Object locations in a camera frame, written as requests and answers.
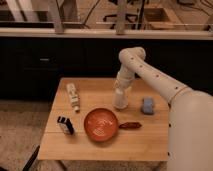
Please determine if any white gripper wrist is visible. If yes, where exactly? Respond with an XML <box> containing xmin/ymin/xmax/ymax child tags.
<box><xmin>114</xmin><ymin>71</ymin><xmax>134</xmax><ymax>91</ymax></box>

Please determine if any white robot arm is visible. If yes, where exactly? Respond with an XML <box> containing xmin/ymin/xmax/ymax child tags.
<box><xmin>114</xmin><ymin>47</ymin><xmax>213</xmax><ymax>171</ymax></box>

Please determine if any blue sponge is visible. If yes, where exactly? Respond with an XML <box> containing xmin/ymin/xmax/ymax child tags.
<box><xmin>142</xmin><ymin>97</ymin><xmax>154</xmax><ymax>115</ymax></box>

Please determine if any brown chili pepper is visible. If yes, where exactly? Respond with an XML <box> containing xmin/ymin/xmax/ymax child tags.
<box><xmin>119</xmin><ymin>122</ymin><xmax>142</xmax><ymax>129</ymax></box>

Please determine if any orange patterned bowl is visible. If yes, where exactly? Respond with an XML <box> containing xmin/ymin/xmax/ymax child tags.
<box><xmin>84</xmin><ymin>108</ymin><xmax>118</xmax><ymax>142</ymax></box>

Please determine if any white tube bottle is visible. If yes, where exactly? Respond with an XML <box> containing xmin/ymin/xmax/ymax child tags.
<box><xmin>66</xmin><ymin>83</ymin><xmax>80</xmax><ymax>113</ymax></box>

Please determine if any wooden table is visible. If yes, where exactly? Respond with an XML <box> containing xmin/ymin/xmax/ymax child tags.
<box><xmin>37</xmin><ymin>77</ymin><xmax>171</xmax><ymax>171</ymax></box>

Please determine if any dark cabinet counter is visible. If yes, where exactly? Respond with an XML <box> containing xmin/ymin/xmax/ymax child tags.
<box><xmin>0</xmin><ymin>28</ymin><xmax>213</xmax><ymax>100</ymax></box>

